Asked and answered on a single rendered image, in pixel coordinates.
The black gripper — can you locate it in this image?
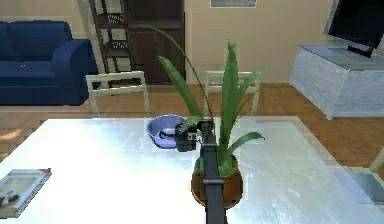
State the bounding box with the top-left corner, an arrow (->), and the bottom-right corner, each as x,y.
158,122 -> 190,140

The green houseplant in brown pot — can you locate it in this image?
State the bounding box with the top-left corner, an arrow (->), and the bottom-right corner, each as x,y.
141,23 -> 270,210

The blue bowl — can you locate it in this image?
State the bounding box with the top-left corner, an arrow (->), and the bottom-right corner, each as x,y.
145,114 -> 192,151

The pale green wooden chair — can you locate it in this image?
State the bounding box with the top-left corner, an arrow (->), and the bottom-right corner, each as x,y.
342,146 -> 384,206
203,69 -> 262,117
85,70 -> 151,119

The dark brown wooden cupboard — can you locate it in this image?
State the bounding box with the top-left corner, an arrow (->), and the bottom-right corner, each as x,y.
121,0 -> 187,85

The dark brown open shelf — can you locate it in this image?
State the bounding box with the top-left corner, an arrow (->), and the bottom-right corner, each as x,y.
88,0 -> 132,89

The dark blue sofa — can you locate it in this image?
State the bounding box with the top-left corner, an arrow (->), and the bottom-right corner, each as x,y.
0,20 -> 101,107

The white book with picture cover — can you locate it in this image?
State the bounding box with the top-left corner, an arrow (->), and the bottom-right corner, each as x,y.
0,167 -> 53,219

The pale grey television stand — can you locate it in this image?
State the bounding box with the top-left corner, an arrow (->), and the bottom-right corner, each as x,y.
288,44 -> 384,121

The black flat television set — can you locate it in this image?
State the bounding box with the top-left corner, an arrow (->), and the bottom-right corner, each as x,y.
322,0 -> 384,59

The framed wall picture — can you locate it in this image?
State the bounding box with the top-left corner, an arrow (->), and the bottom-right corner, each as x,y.
209,0 -> 258,9

